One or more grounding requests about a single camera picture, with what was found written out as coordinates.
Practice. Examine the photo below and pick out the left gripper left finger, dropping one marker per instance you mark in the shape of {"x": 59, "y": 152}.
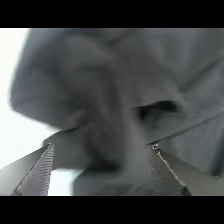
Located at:
{"x": 28, "y": 175}

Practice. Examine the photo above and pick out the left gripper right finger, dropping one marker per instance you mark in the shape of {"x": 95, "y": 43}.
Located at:
{"x": 180, "y": 176}

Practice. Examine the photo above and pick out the grey garment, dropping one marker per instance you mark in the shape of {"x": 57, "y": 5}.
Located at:
{"x": 133, "y": 93}

